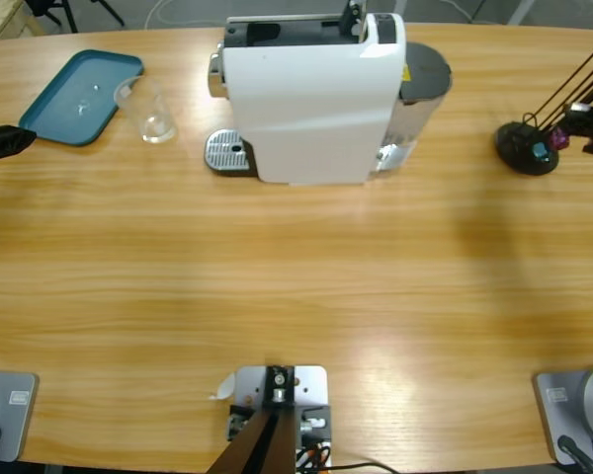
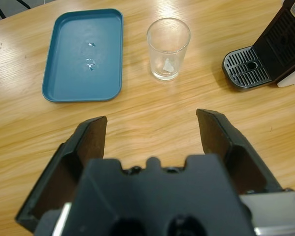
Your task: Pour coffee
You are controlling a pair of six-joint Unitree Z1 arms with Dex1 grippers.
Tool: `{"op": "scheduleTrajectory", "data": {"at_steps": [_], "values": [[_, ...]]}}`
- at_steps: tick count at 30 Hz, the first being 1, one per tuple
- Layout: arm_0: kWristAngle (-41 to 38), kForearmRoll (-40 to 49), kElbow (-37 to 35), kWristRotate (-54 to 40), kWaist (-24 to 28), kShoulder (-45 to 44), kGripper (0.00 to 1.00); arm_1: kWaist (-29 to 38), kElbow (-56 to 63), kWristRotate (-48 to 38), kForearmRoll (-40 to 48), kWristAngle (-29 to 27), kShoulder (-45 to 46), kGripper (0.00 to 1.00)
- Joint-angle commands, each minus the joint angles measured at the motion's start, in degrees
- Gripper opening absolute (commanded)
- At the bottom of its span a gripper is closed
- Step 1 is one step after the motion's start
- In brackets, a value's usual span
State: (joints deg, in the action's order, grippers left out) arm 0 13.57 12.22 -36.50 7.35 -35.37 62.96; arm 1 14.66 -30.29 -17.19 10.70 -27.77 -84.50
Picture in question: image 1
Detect white paper tag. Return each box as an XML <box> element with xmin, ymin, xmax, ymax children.
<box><xmin>208</xmin><ymin>372</ymin><xmax>237</xmax><ymax>401</ymax></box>

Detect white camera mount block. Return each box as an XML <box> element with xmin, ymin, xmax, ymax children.
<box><xmin>232</xmin><ymin>364</ymin><xmax>333</xmax><ymax>468</ymax></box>

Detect light wooden crate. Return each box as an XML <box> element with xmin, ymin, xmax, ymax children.
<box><xmin>0</xmin><ymin>0</ymin><xmax>46</xmax><ymax>44</ymax></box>

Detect clear water tank black lid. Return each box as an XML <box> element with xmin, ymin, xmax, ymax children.
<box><xmin>373</xmin><ymin>41</ymin><xmax>454</xmax><ymax>173</ymax></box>

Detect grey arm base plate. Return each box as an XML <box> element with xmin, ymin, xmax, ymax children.
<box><xmin>0</xmin><ymin>370</ymin><xmax>40</xmax><ymax>464</ymax></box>
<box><xmin>532</xmin><ymin>363</ymin><xmax>593</xmax><ymax>466</ymax></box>

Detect black stand legs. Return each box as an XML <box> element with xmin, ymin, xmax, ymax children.
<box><xmin>27</xmin><ymin>0</ymin><xmax>126</xmax><ymax>35</ymax></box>

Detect white floor cable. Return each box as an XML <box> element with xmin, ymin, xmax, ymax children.
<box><xmin>144</xmin><ymin>0</ymin><xmax>228</xmax><ymax>30</ymax></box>

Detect black drip tray metal grille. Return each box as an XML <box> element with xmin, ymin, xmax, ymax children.
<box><xmin>205</xmin><ymin>127</ymin><xmax>258</xmax><ymax>179</ymax></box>

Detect white capsule coffee machine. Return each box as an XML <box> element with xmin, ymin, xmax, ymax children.
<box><xmin>205</xmin><ymin>0</ymin><xmax>407</xmax><ymax>188</ymax></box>

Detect clear drinking glass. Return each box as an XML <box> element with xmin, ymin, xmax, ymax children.
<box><xmin>113</xmin><ymin>75</ymin><xmax>178</xmax><ymax>145</ymax></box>

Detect orange cable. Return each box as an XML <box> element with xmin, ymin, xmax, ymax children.
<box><xmin>296</xmin><ymin>442</ymin><xmax>332</xmax><ymax>468</ymax></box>

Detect teal plastic tray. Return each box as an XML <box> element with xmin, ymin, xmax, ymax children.
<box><xmin>18</xmin><ymin>48</ymin><xmax>144</xmax><ymax>148</ymax></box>

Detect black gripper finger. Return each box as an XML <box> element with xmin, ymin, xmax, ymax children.
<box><xmin>0</xmin><ymin>125</ymin><xmax>37</xmax><ymax>164</ymax></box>

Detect black mount bracket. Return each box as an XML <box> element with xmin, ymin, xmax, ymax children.
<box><xmin>226</xmin><ymin>403</ymin><xmax>333</xmax><ymax>444</ymax></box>

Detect dark camera post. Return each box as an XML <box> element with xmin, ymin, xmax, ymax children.
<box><xmin>207</xmin><ymin>364</ymin><xmax>297</xmax><ymax>474</ymax></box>

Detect black capsule holder with rods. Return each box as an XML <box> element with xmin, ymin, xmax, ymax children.
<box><xmin>493</xmin><ymin>30</ymin><xmax>593</xmax><ymax>177</ymax></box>

